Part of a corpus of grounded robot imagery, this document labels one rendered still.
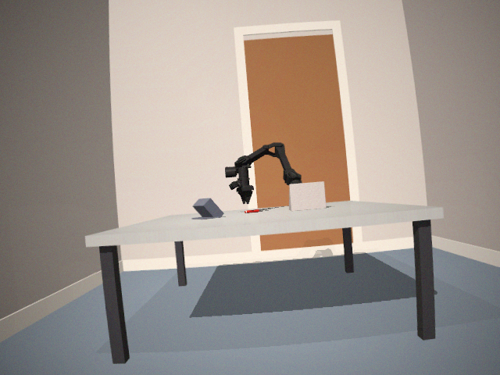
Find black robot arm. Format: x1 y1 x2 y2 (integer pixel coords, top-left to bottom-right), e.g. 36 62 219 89
225 142 302 190

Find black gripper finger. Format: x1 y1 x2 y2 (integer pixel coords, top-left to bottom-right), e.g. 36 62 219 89
242 191 253 204
238 192 246 204

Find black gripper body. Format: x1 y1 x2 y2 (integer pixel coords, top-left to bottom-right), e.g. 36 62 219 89
236 176 254 192

